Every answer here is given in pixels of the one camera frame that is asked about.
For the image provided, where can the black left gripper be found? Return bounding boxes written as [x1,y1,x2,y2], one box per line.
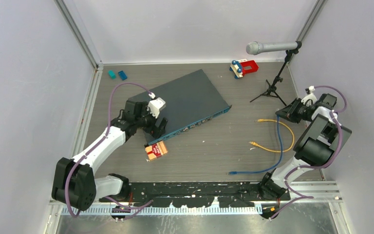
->
[135,102,168,139]

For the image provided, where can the blue ethernet cable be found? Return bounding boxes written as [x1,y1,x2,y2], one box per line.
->
[228,115,284,176]

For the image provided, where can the dark network switch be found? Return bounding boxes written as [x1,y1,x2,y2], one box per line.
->
[145,69,232,146]

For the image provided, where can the yellow ethernet cable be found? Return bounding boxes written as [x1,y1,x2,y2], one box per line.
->
[248,118,296,154]

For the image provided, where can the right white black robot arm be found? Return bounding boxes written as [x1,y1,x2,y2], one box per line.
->
[258,94,352,200]

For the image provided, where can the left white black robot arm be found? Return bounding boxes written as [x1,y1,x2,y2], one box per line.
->
[51,97,168,215]

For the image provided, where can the red and gold card box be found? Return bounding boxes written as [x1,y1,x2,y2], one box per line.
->
[145,141,168,161]

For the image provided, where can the black microphone tripod stand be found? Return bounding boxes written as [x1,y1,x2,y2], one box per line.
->
[250,41,302,106]

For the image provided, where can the blue plastic block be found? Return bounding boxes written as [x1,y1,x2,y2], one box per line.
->
[117,71,128,80]

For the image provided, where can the red white blue toy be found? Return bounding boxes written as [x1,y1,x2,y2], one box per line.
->
[229,59,259,79]

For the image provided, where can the grey microphone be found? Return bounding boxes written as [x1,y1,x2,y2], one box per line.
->
[246,41,302,55]

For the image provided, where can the teal plastic block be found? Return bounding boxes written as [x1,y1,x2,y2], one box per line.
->
[108,70,116,79]

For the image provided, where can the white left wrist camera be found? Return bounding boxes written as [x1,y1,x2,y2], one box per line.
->
[148,97,166,118]

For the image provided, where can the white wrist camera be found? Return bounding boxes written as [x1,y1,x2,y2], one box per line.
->
[148,97,166,118]
[301,86,317,107]

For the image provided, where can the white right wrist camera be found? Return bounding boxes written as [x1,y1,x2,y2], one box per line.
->
[301,86,317,107]

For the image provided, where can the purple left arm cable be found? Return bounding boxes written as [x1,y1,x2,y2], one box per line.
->
[64,82,155,218]

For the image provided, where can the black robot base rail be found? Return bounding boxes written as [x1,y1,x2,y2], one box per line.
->
[111,181,290,208]

